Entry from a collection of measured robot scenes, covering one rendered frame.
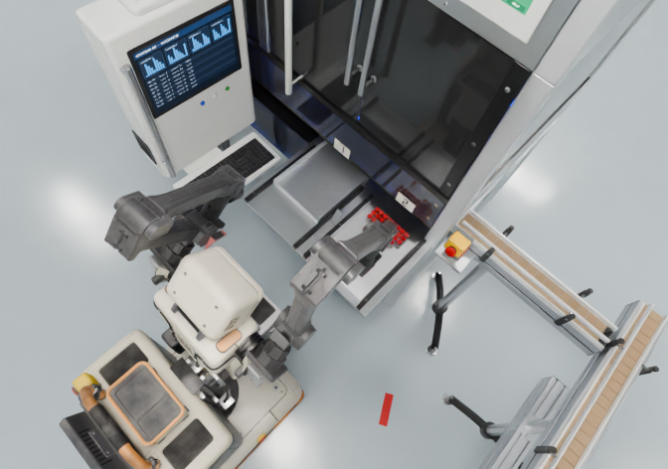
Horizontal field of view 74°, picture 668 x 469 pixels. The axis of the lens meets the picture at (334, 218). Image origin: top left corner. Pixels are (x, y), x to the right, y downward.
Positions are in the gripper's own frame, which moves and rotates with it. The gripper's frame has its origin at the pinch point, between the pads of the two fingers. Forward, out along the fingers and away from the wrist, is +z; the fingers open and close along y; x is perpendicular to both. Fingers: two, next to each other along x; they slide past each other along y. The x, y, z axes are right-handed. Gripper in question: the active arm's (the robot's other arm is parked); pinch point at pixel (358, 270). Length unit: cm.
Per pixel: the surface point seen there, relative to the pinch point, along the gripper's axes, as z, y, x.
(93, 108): 106, 12, 223
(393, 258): 16.4, 23.8, -2.9
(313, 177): 16, 27, 45
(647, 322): 5, 71, -88
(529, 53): -80, 24, -4
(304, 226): 18.8, 8.8, 31.4
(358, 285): 19.2, 6.0, -0.8
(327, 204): 16.4, 22.4, 32.1
